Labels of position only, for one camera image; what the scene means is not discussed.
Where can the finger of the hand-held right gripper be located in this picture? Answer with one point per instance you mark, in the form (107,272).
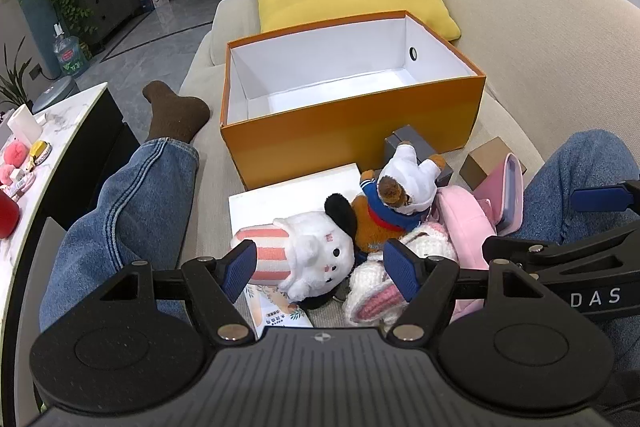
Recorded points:
(600,198)
(575,252)

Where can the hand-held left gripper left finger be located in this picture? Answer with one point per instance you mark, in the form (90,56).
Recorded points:
(242,269)

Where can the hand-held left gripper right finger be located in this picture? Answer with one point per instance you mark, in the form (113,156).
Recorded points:
(402,274)

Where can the white crochet bunny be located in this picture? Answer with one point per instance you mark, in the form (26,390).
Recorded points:
(367,289)

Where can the illustrated booklet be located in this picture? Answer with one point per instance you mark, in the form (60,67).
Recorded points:
(272,307)

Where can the brown plush bear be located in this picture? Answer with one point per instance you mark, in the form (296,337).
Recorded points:
(372,217)

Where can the pink plush backpack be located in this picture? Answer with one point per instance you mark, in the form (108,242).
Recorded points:
(460,222)

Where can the white plush dog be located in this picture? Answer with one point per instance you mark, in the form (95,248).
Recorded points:
(320,252)

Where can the pink case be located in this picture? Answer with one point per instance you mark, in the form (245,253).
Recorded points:
(518,192)

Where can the small brown cardboard box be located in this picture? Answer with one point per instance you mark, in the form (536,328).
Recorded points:
(482,164)

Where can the grey box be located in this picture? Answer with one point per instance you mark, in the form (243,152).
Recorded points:
(420,139)

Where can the orange cardboard box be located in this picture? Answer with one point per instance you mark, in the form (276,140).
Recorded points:
(325,132)

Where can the person's right leg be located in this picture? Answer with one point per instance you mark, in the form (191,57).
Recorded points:
(565,167)

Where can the person's leg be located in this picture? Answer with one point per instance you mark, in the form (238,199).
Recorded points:
(110,217)
(565,167)

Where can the person's left leg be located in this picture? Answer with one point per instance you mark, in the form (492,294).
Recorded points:
(110,217)

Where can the brown sock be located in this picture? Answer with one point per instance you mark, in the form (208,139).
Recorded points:
(177,112)

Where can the beige sofa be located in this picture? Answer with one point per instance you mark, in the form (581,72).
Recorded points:
(525,32)

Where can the marble coffee table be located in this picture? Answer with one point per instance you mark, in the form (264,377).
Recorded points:
(65,127)

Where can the pink plush ball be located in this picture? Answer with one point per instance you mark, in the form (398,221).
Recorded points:
(16,152)
(7,173)

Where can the grey round bin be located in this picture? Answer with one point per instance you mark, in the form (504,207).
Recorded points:
(55,94)

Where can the white tissue roll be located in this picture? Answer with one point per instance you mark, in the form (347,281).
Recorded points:
(22,124)

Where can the large water jug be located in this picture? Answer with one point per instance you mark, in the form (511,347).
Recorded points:
(71,54)

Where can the long-leaf potted plant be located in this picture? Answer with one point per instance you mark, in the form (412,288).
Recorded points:
(15,82)

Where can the dark drawer cabinet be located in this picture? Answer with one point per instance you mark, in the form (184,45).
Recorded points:
(107,2)

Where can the black wall socket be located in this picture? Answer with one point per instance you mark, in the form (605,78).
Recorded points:
(36,73)

